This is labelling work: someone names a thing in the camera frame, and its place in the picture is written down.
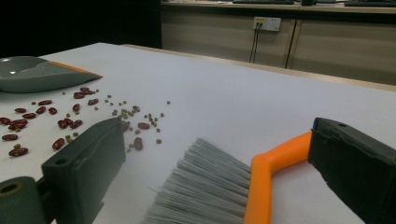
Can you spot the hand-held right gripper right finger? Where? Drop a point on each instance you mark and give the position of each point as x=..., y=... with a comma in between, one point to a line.
x=358, y=168

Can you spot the beige wooden cabinet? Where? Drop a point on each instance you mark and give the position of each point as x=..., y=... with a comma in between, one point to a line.
x=342, y=46

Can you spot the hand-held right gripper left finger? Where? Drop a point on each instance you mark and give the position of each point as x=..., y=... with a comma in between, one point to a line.
x=84, y=168

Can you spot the grey dustpan with orange edge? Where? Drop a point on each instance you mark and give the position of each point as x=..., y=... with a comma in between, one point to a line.
x=34, y=76

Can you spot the black keyboard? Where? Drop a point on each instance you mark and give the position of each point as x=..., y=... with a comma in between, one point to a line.
x=370, y=3

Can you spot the white wall socket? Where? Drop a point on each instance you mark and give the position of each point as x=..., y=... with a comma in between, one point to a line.
x=267, y=23

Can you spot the red kidney beans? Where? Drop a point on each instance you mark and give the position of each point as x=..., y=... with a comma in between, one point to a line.
x=18, y=124

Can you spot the orange brush with grey bristles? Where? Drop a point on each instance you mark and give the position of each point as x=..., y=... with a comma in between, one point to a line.
x=264, y=177

